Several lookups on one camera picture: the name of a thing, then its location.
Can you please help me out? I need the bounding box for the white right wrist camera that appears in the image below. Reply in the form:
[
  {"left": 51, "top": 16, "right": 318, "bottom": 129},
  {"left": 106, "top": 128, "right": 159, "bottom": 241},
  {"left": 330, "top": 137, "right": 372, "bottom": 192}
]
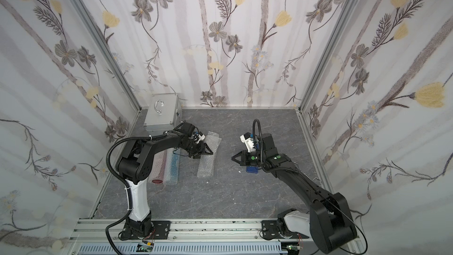
[{"left": 240, "top": 132, "right": 259, "bottom": 153}]

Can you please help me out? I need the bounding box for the blue tape dispenser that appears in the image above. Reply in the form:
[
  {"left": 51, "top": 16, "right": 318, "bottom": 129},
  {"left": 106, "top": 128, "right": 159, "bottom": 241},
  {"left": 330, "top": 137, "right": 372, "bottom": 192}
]
[{"left": 246, "top": 166, "right": 259, "bottom": 174}]

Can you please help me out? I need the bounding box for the white slotted cable duct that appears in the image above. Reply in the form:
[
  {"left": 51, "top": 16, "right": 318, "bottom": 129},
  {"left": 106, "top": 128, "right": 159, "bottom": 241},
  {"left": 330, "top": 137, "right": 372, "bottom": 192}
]
[{"left": 77, "top": 242, "right": 289, "bottom": 255}]

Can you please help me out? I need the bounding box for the silver metal first-aid case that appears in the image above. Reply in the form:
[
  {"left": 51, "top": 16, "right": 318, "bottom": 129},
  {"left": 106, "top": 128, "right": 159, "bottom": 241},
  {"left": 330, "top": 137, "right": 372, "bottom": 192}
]
[{"left": 144, "top": 93, "right": 182, "bottom": 135}]

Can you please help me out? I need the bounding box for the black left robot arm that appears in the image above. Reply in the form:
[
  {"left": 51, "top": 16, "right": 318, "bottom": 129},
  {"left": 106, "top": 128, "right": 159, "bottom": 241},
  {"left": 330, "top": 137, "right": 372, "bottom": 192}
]
[{"left": 106, "top": 122, "right": 214, "bottom": 225}]

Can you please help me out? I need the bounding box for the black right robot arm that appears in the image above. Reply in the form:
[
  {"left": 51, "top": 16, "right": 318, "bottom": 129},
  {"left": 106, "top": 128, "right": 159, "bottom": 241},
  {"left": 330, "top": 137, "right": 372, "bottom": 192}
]
[{"left": 231, "top": 150, "right": 357, "bottom": 254}]

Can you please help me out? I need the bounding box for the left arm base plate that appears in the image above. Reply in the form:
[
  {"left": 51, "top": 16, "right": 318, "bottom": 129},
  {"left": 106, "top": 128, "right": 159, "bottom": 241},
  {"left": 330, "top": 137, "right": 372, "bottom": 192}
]
[{"left": 119, "top": 220, "right": 171, "bottom": 240}]

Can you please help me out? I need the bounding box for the aluminium frame rail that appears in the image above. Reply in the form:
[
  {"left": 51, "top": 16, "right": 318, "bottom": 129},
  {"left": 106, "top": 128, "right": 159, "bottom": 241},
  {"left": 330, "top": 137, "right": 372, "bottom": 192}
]
[{"left": 70, "top": 218, "right": 362, "bottom": 243}]

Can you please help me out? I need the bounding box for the bubble wrap sheet stack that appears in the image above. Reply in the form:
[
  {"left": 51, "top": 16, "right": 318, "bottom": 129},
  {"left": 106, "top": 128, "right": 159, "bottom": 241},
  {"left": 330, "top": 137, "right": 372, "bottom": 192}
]
[{"left": 197, "top": 131, "right": 222, "bottom": 179}]

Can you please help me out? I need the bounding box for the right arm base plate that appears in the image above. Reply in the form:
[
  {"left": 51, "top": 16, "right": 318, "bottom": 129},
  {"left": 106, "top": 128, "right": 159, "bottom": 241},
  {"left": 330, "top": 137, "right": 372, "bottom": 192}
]
[{"left": 259, "top": 220, "right": 309, "bottom": 240}]

